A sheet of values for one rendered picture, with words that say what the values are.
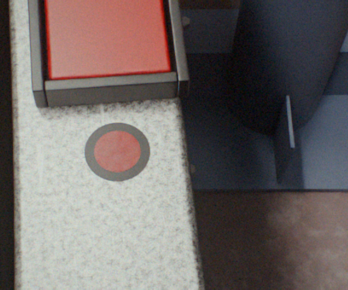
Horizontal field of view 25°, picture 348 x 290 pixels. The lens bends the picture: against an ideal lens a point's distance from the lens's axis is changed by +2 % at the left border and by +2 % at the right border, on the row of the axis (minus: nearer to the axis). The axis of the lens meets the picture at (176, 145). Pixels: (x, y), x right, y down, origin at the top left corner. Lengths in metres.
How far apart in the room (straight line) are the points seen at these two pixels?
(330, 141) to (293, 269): 0.25
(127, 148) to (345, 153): 1.07
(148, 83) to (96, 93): 0.03
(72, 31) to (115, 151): 0.07
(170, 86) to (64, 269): 0.10
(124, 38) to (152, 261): 0.11
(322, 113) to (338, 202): 0.17
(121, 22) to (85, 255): 0.12
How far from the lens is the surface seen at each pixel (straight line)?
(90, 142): 0.39
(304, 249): 1.36
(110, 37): 0.40
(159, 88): 0.39
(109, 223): 0.37
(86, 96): 0.39
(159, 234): 0.37
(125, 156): 0.38
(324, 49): 1.22
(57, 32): 0.41
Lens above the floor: 1.26
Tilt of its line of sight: 63 degrees down
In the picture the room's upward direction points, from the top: 5 degrees clockwise
